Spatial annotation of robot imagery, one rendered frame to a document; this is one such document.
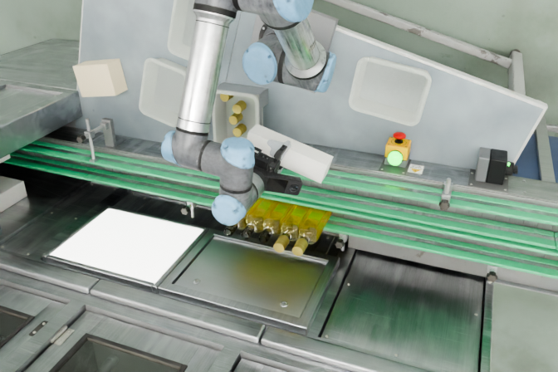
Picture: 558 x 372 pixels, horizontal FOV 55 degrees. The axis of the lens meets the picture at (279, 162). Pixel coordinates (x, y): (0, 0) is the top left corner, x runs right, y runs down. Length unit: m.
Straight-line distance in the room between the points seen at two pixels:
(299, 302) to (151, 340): 0.42
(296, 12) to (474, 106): 0.75
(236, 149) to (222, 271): 0.63
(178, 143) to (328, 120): 0.71
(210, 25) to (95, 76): 0.97
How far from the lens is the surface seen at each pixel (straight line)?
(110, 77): 2.08
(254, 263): 1.74
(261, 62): 1.55
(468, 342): 1.62
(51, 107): 2.19
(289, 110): 1.85
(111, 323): 1.67
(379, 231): 1.76
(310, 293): 1.63
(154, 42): 2.01
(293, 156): 1.49
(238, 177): 1.20
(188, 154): 1.23
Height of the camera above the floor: 2.37
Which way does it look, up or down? 57 degrees down
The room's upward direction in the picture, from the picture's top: 139 degrees counter-clockwise
